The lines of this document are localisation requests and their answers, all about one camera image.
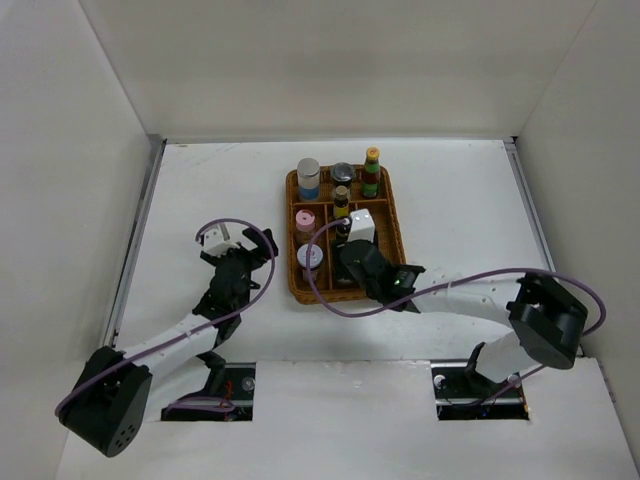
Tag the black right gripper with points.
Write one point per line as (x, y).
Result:
(338, 262)

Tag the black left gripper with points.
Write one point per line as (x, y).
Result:
(258, 256)

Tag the pink-cap seasoning bottle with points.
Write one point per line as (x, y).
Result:
(305, 226)

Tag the white-lid brown sauce jar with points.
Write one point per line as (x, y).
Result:
(310, 259)

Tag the small dark bottle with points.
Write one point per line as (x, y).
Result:
(343, 230)

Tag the silver-lid white pellet jar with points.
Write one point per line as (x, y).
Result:
(308, 179)

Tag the small yellow-label bottle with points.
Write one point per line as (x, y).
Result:
(341, 202)

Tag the black-cap salt grinder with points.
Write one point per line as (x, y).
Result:
(342, 175)

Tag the yellow-cap brown sauce bottle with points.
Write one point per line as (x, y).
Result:
(370, 176)

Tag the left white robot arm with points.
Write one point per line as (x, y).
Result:
(107, 405)

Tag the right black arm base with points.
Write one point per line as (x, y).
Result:
(462, 394)

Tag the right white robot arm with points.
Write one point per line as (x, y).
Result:
(545, 320)

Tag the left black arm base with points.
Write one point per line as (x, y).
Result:
(227, 395)

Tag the brown wicker divided basket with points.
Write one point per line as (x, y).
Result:
(388, 234)

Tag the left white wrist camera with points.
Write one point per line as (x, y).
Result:
(216, 241)

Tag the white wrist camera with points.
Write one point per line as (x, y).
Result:
(362, 226)
(216, 241)

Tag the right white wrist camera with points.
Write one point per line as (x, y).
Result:
(362, 226)

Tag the left metal table rail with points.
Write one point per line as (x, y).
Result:
(113, 320)

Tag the metal table rail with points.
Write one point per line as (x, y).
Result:
(525, 193)
(113, 320)

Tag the right metal table rail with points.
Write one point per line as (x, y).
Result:
(525, 193)

